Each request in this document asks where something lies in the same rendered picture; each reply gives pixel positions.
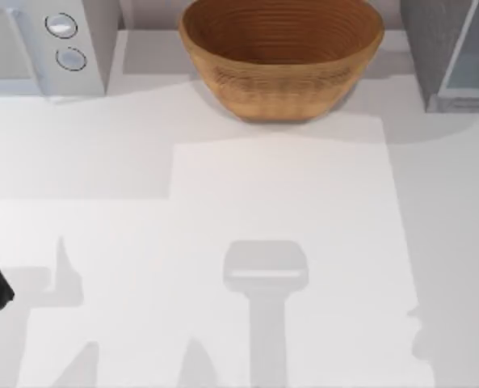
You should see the brown wooden basket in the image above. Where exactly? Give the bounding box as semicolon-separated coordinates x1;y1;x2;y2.
178;0;386;124

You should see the grey cabinet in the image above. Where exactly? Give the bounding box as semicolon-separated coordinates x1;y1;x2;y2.
399;0;479;114

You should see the round microwave knob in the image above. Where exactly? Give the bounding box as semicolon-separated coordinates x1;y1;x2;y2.
44;11;79;40
55;45;88;72

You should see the pale microwave oven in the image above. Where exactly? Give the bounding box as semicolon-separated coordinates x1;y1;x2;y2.
0;0;124;100

